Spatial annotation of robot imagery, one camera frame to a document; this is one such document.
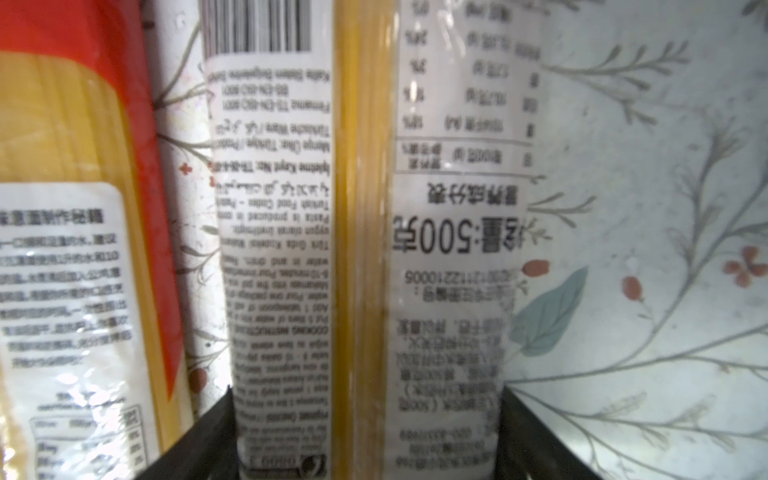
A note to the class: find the red spaghetti bag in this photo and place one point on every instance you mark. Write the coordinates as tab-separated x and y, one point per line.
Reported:
92	349

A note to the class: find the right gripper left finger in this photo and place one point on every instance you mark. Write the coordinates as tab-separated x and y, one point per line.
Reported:
207	451

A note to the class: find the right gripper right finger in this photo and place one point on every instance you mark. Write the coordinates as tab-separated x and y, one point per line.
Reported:
528	449

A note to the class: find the dark blue spaghetti bag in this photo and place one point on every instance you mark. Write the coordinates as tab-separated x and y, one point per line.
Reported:
371	161

